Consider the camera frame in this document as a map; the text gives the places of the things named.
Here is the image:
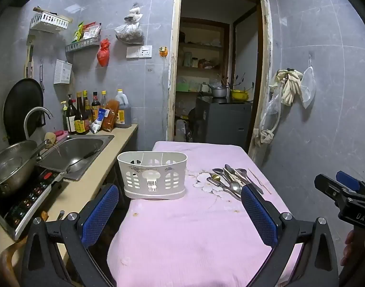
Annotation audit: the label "yellow bowl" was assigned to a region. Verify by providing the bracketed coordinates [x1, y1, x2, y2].
[231, 89, 249, 101]

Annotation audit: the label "wooden rolling pin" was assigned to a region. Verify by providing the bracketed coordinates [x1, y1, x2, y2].
[32, 6, 73, 23]

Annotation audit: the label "wooden shelf unit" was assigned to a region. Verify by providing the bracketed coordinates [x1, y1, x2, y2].
[178, 17, 231, 96]

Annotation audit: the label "wooden chopstick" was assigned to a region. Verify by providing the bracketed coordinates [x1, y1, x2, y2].
[247, 168, 272, 194]

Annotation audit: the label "cooking oil jug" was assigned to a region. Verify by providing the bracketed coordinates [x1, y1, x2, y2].
[114, 89, 132, 128]

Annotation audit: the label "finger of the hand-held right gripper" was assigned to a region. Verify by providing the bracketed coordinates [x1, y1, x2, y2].
[314, 173, 365, 206]
[336, 170, 365, 192]

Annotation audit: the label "white wall basket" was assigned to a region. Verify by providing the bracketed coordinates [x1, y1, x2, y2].
[30, 11, 70, 34]

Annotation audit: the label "metal faucet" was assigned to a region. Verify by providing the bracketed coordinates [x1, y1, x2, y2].
[24, 107, 54, 140]

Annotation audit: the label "red plastic bag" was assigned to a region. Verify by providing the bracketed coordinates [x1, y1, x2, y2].
[97, 38, 111, 67]

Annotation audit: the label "dark pump sauce bottle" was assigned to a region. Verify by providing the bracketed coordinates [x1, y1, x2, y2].
[66, 94, 78, 135]

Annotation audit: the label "white wall switch socket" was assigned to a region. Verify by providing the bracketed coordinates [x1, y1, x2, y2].
[126, 45, 153, 59]

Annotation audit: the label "metal cooking pot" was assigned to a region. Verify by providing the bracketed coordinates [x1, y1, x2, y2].
[209, 84, 231, 99]

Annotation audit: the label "clear plastic bag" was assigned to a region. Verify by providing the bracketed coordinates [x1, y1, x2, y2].
[268, 93, 282, 116]

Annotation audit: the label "wooden hanging utensil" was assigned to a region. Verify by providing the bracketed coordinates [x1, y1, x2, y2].
[24, 34, 35, 79]

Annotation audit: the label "beige kitchen counter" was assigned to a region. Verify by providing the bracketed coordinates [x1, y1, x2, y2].
[0, 123, 139, 264]

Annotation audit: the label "steel basin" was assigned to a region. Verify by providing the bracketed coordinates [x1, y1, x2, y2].
[0, 139, 52, 196]

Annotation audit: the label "dark sauce bottle red label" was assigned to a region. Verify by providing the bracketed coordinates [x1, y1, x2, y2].
[74, 92, 90, 135]

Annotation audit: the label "stainless steel sink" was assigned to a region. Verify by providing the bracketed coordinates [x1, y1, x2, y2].
[36, 134, 115, 182]

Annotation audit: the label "white wall box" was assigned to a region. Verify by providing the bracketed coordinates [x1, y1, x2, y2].
[54, 59, 73, 85]

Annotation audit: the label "grey fridge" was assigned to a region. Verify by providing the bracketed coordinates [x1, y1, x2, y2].
[195, 96, 252, 151]

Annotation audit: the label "dish soap pump bottle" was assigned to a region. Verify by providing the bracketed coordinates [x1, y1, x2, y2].
[61, 100, 69, 131]

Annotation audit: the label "white plastic utensil holder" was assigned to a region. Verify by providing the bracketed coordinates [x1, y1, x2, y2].
[117, 151, 188, 200]

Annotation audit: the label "red seasoning packets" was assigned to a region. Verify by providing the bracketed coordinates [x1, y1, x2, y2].
[81, 22, 101, 40]

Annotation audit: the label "dark cap sauce bottle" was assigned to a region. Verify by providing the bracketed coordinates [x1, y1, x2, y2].
[91, 92, 101, 121]

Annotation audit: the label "metal hanging spatula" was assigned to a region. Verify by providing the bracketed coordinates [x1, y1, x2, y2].
[38, 60, 46, 93]

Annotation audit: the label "black wok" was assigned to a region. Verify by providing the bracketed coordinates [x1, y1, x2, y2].
[3, 78, 45, 145]

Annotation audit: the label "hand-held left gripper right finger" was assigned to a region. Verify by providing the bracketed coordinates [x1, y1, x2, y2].
[241, 183, 340, 287]

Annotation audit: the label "bunch of metal cutlery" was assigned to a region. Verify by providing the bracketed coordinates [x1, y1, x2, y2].
[206, 164, 264, 201]

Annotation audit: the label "green yellow snack packet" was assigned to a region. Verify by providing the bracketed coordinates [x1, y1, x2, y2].
[71, 22, 85, 43]

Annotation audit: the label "white plastic jug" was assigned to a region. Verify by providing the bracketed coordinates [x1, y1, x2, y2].
[175, 119, 189, 142]

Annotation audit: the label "clear bag of dried goods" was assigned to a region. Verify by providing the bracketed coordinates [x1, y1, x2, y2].
[114, 4, 145, 45]

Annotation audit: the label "blue white packet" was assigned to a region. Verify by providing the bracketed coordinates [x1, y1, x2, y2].
[90, 109, 110, 134]

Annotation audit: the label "cream rubber gloves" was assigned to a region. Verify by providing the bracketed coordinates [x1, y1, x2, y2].
[269, 69, 304, 106]

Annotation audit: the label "yellow cap sauce bottle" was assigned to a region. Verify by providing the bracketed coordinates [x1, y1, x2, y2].
[82, 90, 93, 120]

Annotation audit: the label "wooden chair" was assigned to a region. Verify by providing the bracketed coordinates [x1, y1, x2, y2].
[0, 236, 31, 287]

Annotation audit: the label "grey wall shelf rack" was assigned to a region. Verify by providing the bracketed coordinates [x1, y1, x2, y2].
[65, 35, 101, 53]

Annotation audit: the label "orange seasoning packet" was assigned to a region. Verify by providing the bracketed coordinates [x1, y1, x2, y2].
[101, 99, 120, 132]

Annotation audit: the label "worn door frame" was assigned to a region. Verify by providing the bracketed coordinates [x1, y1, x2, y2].
[166, 0, 274, 162]

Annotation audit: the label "person's right hand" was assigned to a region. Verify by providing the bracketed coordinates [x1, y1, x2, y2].
[344, 234, 355, 265]

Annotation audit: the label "pink floral tablecloth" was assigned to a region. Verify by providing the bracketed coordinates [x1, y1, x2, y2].
[106, 140, 304, 287]

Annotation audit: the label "black induction cooker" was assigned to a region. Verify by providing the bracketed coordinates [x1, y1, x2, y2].
[0, 167, 66, 241]

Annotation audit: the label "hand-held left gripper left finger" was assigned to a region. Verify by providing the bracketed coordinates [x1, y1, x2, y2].
[21, 183, 120, 287]

